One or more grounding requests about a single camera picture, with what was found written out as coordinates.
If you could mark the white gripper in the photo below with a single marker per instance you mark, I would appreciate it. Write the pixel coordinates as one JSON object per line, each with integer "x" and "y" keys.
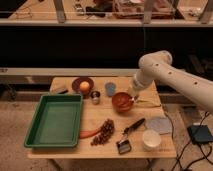
{"x": 133, "y": 89}

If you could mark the dark purple grape bunch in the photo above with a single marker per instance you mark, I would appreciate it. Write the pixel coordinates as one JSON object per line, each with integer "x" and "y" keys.
{"x": 107, "y": 130}

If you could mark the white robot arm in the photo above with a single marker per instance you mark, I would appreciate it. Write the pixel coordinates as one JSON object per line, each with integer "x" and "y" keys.
{"x": 157, "y": 66}

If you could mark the red bowl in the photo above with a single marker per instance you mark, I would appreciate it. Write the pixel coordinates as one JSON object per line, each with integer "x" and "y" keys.
{"x": 122, "y": 102}

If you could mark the blue cup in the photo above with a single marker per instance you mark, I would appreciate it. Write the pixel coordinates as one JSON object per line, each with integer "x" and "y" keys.
{"x": 110, "y": 88}

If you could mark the small metal cup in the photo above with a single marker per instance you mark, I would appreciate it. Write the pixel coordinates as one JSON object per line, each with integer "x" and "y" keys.
{"x": 95, "y": 96}

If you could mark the wooden table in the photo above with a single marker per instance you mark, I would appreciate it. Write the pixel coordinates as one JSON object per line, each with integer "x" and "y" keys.
{"x": 93, "y": 116}

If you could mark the grey blue cloth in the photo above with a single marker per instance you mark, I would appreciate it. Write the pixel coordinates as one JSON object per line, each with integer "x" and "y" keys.
{"x": 162, "y": 125}

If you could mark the orange fruit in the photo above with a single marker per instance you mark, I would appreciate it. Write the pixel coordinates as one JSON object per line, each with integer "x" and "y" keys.
{"x": 84, "y": 86}

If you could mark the orange carrot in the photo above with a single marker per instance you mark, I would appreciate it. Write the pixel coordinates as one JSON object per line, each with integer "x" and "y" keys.
{"x": 90, "y": 133}

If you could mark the grey sponge block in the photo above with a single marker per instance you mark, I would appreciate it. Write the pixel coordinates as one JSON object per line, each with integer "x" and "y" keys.
{"x": 60, "y": 90}

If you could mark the black box on floor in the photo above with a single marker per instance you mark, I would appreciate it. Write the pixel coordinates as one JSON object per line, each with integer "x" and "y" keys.
{"x": 200, "y": 134}

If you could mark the green plastic tray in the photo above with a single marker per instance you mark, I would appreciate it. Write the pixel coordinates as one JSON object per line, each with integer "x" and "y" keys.
{"x": 56, "y": 122}

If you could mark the black handled brush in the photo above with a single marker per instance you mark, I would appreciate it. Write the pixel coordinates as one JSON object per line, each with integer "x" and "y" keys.
{"x": 124, "y": 145}

